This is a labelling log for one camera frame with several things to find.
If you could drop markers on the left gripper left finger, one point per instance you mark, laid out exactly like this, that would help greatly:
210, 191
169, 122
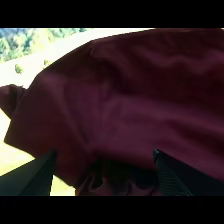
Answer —
31, 180

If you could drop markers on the dark red shirt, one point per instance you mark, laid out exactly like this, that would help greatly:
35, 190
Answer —
126, 100

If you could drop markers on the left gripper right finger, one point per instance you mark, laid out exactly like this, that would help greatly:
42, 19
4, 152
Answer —
180, 181

